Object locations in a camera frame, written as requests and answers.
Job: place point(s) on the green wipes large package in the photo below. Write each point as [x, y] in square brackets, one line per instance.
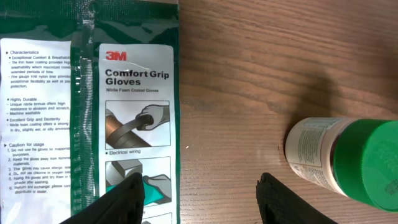
[89, 96]

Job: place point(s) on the green lid jar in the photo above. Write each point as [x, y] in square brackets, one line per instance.
[354, 157]

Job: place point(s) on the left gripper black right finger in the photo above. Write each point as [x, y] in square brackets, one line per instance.
[280, 205]

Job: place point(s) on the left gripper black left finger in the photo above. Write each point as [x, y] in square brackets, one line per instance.
[124, 204]

